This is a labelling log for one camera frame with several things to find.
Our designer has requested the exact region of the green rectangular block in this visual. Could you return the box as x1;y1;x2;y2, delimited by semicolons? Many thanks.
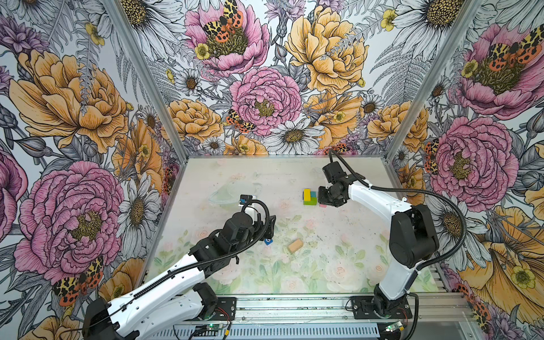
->
303;197;318;205

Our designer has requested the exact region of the natural wood rectangular block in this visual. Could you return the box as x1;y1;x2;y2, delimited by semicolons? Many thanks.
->
287;239;304;254

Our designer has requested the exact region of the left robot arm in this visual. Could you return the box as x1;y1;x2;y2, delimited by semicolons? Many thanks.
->
82;211;276;339

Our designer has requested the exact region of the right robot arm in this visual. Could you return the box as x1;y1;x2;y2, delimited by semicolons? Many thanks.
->
317;161;439;318

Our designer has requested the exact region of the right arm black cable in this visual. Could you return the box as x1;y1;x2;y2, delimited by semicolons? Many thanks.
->
328;148;468;273

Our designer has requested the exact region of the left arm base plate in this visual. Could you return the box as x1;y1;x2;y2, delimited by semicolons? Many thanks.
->
192;296;237;322

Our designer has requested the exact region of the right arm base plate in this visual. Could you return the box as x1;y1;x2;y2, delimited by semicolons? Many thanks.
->
346;296;413;320

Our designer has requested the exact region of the white vented cable duct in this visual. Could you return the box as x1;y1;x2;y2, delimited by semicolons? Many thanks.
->
150;323;380;339

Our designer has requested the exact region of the aluminium front rail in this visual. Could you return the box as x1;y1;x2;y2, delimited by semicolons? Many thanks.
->
218;293;476;324

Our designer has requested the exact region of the right aluminium corner post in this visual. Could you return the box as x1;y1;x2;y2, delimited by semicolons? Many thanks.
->
383;0;482;162

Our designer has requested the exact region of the aluminium corner post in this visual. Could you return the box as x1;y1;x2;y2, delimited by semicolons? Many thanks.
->
104;1;188;165
383;0;482;162

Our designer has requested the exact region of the left aluminium corner post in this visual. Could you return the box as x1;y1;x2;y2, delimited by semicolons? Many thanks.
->
104;1;188;165

